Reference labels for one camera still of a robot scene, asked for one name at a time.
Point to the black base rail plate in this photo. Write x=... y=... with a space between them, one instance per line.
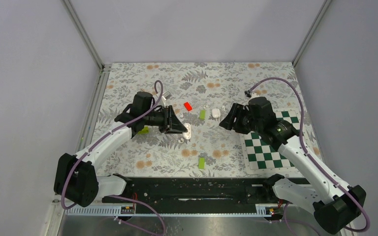
x=187 y=195

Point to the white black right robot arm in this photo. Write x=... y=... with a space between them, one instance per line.
x=333 y=202

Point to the green white checkerboard mat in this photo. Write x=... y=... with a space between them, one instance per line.
x=261 y=159

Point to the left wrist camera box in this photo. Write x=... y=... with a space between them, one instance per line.
x=165 y=96

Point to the green toy brick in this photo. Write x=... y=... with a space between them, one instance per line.
x=202 y=114
x=201 y=163

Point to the red toy brick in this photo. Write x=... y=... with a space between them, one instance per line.
x=188 y=106

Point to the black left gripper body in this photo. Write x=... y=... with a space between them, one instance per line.
x=164 y=127

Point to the green toy brick upper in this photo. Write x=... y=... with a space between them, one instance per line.
x=202 y=114

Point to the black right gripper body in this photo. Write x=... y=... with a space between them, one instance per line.
x=245 y=122

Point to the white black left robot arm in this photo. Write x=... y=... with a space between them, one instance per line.
x=76 y=177

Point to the floral patterned table mat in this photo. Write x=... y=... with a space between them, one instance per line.
x=214 y=84

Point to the white oval earbud charging case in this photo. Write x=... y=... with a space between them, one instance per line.
x=187 y=135

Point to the green toy brick lower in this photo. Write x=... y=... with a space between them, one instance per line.
x=201 y=163

